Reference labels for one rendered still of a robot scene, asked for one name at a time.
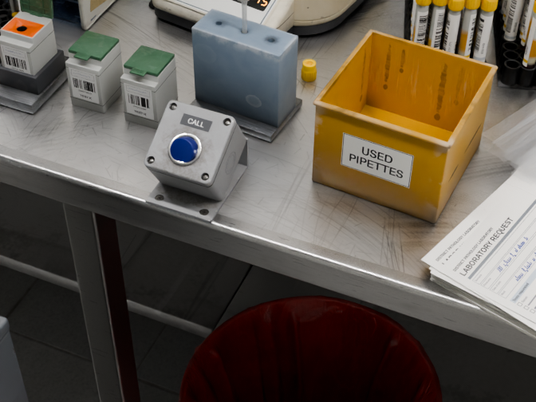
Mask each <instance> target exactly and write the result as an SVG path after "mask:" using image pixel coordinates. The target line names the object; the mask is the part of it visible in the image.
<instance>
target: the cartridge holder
mask: <svg viewBox="0 0 536 402"><path fill-rule="evenodd" d="M68 59H69V57H66V56H64V51H63V50H60V49H57V53H56V54H55V55H54V56H53V57H52V58H51V59H50V60H49V61H48V62H47V63H46V64H45V65H44V66H43V67H42V68H41V69H40V70H39V71H38V72H37V73H36V74H35V75H30V74H28V73H23V72H20V71H17V70H14V69H9V68H6V67H3V66H2V63H1V64H0V104H2V105H5V106H8V107H11V108H15V109H18V110H21V111H24V112H28V113H32V114H34V113H35V112H36V111H37V110H38V109H39V108H40V107H41V106H42V105H43V104H44V103H45V102H46V101H47V99H48V98H49V97H50V96H51V95H52V94H53V93H54V92H55V91H56V90H57V89H58V88H59V87H60V86H61V85H62V84H63V83H64V82H65V80H66V79H67V78H68V77H67V72H66V67H65V62H66V61H67V60H68Z"/></svg>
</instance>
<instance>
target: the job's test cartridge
mask: <svg viewBox="0 0 536 402"><path fill-rule="evenodd" d="M0 32H1V36H0V57H1V61H2V66H3V67H6V68H9V69H14V70H17V71H20V72H23V73H28V74H30V75H35V74H36V73H37V72H38V71H39V70H40V69H41V68H42V67H43V66H44V65H45V64H46V63H47V62H48V61H49V60H50V59H51V58H52V57H53V56H54V55H55V54H56V53H57V45H56V40H55V35H54V29H53V21H52V20H51V19H49V18H45V17H38V16H35V15H32V14H30V13H26V12H21V11H20V12H19V13H18V14H17V15H15V16H14V17H13V18H12V19H11V20H10V21H9V22H7V23H6V24H5V25H4V26H3V27H2V28H1V29H0Z"/></svg>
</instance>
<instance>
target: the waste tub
mask: <svg viewBox="0 0 536 402"><path fill-rule="evenodd" d="M497 69H498V66H496V65H491V64H487V63H485V62H481V61H477V60H474V59H471V58H468V57H464V56H460V55H458V54H454V53H449V52H447V51H444V50H441V49H436V48H433V47H431V46H427V45H422V44H420V43H416V42H414V41H409V40H406V39H403V38H400V37H395V36H392V35H389V34H386V33H381V32H379V31H375V30H369V32H367V34H366V35H365V36H364V37H363V39H362V40H361V42H360V43H359V44H358V45H357V47H356V48H355V50H354V51H352V53H351V54H350V55H349V57H348V58H347V59H346V61H345V62H344V63H343V65H342V66H341V67H340V68H339V70H338V71H337V72H336V73H335V74H334V76H333V77H332V78H331V80H330V81H329V83H328V84H327V85H326V86H325V87H324V88H323V90H322V91H321V92H320V94H319V95H318V96H317V98H316V99H315V100H314V102H313V105H316V112H315V127H314V142H313V172H312V181H314V182H317V183H320V184H323V185H325V186H328V187H332V188H334V189H337V190H339V191H343V192H346V193H348V194H350V195H355V196H357V197H360V198H362V199H366V200H368V201H371V202H373V203H377V204H380V205H382V206H385V207H388V208H391V209H393V210H396V211H399V212H402V213H405V214H407V215H411V216H413V217H416V218H418V219H422V220H425V221H427V222H430V223H436V222H437V220H438V218H439V216H440V215H441V213H442V211H443V209H444V208H445V206H446V204H447V202H448V200H449V199H450V197H451V195H452V193H453V191H454V190H455V188H456V186H457V184H458V183H459V181H460V179H461V177H462V176H463V173H464V172H465V171H466V169H467V166H468V164H469V163H470V162H471V159H472V157H473V156H474V154H475V152H476V151H477V149H478V147H479V145H480V140H481V136H482V135H481V134H482V132H483V125H484V121H485V116H486V113H487V106H488V101H489V97H490V93H491V86H492V81H493V78H494V75H495V73H496V71H497Z"/></svg>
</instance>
